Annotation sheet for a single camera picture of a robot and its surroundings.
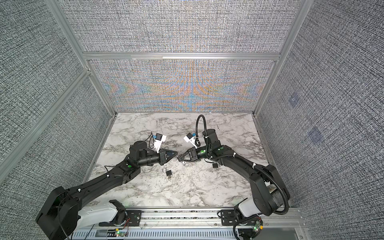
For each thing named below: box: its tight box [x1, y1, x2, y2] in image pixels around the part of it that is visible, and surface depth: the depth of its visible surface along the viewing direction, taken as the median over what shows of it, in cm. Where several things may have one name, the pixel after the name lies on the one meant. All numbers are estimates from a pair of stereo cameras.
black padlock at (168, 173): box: [162, 167, 173, 177], surface depth 90 cm
